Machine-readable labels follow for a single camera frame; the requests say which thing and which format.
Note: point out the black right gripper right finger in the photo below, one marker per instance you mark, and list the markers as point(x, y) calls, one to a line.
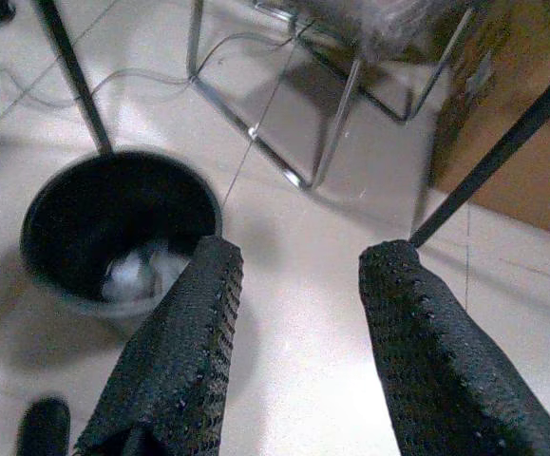
point(436, 370)

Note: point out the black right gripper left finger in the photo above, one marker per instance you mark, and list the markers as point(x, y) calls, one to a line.
point(179, 361)

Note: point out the white crumpled trash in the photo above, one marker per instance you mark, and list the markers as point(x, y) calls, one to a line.
point(127, 278)

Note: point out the black round rubbish bin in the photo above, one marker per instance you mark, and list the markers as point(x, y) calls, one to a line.
point(113, 214)

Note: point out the brown cardboard box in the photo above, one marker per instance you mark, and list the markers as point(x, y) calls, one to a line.
point(531, 190)

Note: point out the white table with black legs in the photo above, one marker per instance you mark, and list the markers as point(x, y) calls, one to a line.
point(72, 76)

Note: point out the white desk with black frame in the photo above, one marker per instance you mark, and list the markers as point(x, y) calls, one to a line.
point(493, 157)

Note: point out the grey fabric chair chrome frame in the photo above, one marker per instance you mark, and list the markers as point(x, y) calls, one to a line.
point(388, 19)

